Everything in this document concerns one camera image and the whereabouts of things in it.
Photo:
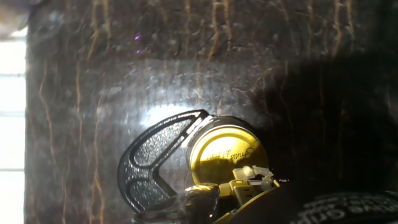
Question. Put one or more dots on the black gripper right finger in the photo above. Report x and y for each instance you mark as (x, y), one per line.
(245, 186)

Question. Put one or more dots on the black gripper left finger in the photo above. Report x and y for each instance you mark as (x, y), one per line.
(202, 199)

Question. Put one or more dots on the small clear glass jar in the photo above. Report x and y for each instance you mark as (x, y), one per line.
(224, 122)

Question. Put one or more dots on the black C-clamp with steel screw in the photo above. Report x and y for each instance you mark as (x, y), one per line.
(140, 174)

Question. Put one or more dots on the dark marble pattern mat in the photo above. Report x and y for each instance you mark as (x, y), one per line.
(186, 62)

